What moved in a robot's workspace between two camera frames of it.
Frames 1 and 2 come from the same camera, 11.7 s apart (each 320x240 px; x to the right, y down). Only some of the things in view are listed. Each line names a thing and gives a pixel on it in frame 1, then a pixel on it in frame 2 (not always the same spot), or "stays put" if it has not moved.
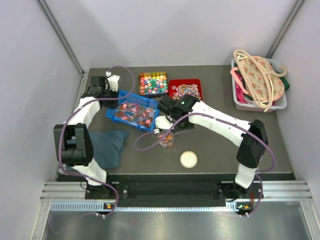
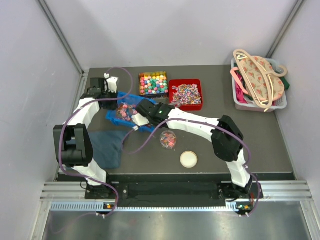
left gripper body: x=109 y=94 stays put
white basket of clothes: x=256 y=86 stays put
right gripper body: x=178 y=127 → x=160 y=106
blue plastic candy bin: x=137 y=111 stays put
